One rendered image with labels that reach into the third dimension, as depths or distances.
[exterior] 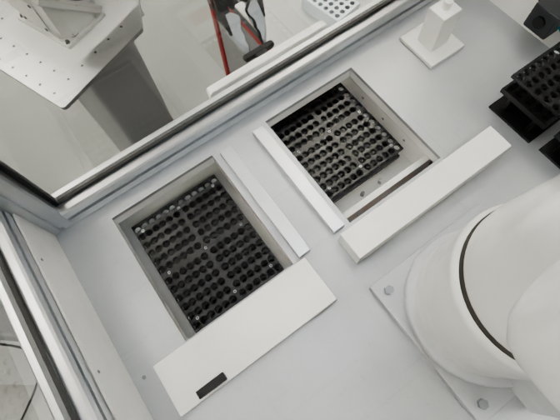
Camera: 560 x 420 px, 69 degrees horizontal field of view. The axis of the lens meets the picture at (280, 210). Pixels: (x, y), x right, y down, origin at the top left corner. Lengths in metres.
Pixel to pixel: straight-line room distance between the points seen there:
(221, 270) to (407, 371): 0.33
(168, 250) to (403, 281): 0.39
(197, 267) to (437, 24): 0.60
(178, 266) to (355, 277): 0.30
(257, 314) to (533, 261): 0.38
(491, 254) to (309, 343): 0.31
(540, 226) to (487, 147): 0.39
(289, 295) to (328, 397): 0.15
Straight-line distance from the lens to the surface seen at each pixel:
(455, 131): 0.79
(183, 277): 0.72
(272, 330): 0.62
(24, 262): 0.62
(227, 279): 0.70
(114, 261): 0.71
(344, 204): 0.80
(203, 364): 0.63
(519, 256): 0.40
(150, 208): 0.85
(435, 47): 0.87
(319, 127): 0.80
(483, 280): 0.44
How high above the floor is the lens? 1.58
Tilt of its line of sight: 69 degrees down
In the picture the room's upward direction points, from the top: 6 degrees counter-clockwise
